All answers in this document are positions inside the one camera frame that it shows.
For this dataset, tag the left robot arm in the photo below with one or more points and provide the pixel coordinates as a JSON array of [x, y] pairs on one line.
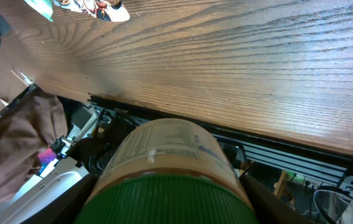
[[40, 191]]

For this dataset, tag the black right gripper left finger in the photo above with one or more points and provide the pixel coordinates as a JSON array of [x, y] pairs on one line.
[[65, 208]]

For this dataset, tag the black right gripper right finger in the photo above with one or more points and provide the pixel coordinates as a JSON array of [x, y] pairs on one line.
[[268, 208]]

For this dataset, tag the white red wrapper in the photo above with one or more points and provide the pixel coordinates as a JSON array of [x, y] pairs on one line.
[[106, 10]]

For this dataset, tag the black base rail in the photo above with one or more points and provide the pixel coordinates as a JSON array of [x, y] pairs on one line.
[[322, 164]]

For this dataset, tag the teal snack packet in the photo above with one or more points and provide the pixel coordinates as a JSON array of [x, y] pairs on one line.
[[43, 7]]

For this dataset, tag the green lid white jar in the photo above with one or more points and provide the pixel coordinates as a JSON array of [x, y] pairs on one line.
[[168, 171]]

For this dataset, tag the brown cloth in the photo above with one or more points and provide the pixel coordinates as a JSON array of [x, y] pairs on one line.
[[35, 123]]

